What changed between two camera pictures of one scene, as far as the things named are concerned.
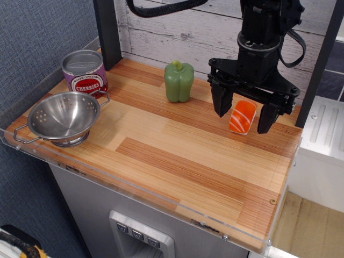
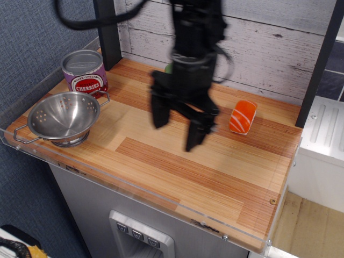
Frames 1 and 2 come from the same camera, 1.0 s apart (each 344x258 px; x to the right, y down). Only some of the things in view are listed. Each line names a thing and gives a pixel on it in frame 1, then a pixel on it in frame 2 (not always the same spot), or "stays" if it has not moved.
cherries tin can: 84,71 stays
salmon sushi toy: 242,116 stays
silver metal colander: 64,119 stays
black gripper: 255,71 to 189,83
